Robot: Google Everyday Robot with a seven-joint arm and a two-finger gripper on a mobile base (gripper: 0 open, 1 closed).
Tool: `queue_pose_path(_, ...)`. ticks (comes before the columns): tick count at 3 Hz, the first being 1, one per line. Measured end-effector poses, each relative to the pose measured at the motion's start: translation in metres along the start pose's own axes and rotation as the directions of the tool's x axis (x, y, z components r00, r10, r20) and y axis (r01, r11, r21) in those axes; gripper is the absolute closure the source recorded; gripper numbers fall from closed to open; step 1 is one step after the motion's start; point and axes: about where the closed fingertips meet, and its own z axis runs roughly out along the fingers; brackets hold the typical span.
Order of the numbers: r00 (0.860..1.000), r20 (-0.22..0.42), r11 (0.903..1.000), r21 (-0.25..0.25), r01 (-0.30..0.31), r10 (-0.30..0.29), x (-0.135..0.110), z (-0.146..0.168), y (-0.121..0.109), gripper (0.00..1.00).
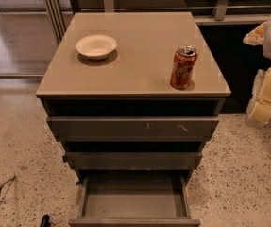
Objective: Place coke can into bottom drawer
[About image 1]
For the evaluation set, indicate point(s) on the red coke can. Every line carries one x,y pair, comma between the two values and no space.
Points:
183,66

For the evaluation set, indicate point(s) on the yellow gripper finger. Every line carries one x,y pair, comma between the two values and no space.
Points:
259,106
255,36

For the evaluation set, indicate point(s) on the grey top drawer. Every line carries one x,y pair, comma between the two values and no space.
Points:
132,129

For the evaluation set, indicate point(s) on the grey middle drawer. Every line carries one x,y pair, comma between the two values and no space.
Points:
133,160

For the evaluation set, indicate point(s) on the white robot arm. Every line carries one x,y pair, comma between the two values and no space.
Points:
267,53

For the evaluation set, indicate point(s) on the wooden counter with brackets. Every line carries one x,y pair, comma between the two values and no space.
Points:
172,0

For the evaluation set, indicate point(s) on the white paper bowl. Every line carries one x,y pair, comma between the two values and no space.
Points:
96,47

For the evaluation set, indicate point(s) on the metal frame post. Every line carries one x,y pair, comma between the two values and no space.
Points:
54,12

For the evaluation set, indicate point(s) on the black object on floor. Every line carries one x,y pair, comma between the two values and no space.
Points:
45,221

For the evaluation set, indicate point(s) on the grey drawer cabinet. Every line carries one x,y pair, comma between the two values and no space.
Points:
134,80

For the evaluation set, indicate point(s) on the grey open bottom drawer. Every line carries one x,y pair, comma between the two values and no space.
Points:
134,199

